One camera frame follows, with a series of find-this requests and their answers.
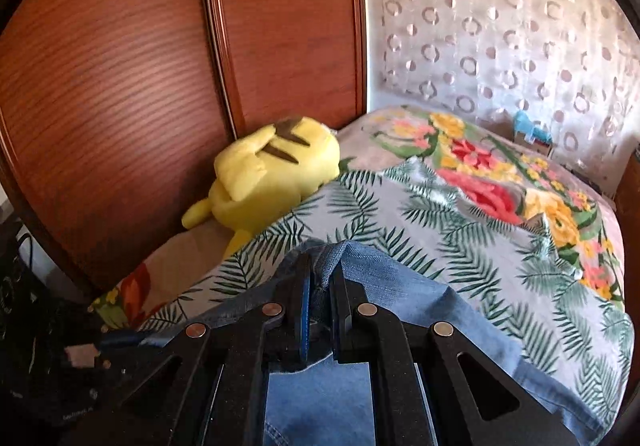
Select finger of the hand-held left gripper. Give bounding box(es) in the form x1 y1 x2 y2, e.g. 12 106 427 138
100 331 157 348

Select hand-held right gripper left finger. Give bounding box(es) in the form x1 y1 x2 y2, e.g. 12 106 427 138
65 253 313 446

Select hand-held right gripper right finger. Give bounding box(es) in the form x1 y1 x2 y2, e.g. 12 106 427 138
329 265 583 446

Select blue denim pants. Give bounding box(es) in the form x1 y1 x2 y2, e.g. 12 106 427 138
140 239 616 446

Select leaf-print bed sheet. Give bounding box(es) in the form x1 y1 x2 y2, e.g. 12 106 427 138
135 159 633 442

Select yellow plush toy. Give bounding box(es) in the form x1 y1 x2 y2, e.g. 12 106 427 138
181 115 342 259

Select floral blanket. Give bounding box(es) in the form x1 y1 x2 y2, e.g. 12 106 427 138
87 106 626 332

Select wooden slatted wardrobe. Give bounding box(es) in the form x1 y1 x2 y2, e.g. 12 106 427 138
0 0 371 302

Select blue toy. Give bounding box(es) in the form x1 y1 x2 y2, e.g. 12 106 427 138
512 110 553 147

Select circle-patterned sheer curtain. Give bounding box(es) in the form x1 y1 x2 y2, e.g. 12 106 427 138
360 0 640 167

